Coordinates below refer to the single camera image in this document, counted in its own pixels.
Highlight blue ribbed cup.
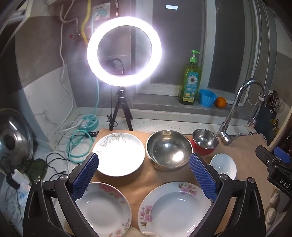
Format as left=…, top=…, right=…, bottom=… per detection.
left=198, top=89, right=217, bottom=108

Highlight black scissors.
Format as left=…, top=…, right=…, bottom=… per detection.
left=267, top=90, right=281, bottom=112

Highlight dark blue utensil holder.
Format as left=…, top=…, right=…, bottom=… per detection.
left=257, top=100, right=282, bottom=146

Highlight white ring light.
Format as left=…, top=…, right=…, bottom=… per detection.
left=87, top=16, right=163, bottom=87

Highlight dark green cloth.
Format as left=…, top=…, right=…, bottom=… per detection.
left=23, top=158, right=48, bottom=183

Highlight large steel bowl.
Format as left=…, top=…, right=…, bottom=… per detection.
left=145, top=130, right=194, bottom=172

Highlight window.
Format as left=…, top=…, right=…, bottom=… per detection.
left=135, top=0, right=251, bottom=103

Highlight black ring light cable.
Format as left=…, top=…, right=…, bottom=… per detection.
left=106, top=88, right=117, bottom=131

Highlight metal pipe with red valve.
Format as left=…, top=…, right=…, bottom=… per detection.
left=60, top=0, right=83, bottom=41

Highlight green dish soap bottle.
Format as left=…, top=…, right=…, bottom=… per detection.
left=179, top=50, right=202, bottom=106

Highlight white charger adapter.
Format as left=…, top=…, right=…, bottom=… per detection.
left=10, top=170, right=31, bottom=191

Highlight small pale blue bowl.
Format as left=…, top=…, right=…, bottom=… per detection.
left=209, top=153, right=237, bottom=180

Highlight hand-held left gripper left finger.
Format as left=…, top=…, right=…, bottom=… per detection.
left=23, top=152, right=99, bottom=237

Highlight steel pot lid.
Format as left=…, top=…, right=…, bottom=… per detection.
left=0, top=108, right=34, bottom=175

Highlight wooden shelf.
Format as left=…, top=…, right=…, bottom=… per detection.
left=269, top=123, right=292, bottom=148

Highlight red steel bowl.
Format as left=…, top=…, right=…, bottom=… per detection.
left=190, top=129, right=219, bottom=156

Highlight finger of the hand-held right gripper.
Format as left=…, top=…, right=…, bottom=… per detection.
left=255, top=145, right=278, bottom=168
left=274, top=146, right=292, bottom=169

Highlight white plate with leaf print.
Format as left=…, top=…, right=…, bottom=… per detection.
left=92, top=132, right=146, bottom=177

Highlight orange towel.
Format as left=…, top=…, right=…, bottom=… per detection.
left=64, top=129, right=272, bottom=237

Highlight chrome faucet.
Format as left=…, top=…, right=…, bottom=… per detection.
left=217, top=78, right=265, bottom=146

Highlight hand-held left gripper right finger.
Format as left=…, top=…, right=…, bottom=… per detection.
left=189, top=152, right=266, bottom=237

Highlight yellow hose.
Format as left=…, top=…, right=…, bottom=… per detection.
left=81, top=0, right=92, bottom=44

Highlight white plate with pink flowers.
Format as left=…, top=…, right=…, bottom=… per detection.
left=75, top=182, right=132, bottom=237
left=138, top=182, right=212, bottom=237

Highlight round teal power strip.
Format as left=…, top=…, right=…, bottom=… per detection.
left=80, top=114, right=100, bottom=135

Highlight thin black cable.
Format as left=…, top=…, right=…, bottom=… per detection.
left=46, top=152, right=70, bottom=180

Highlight teal cable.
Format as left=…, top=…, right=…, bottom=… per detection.
left=68, top=79, right=101, bottom=163

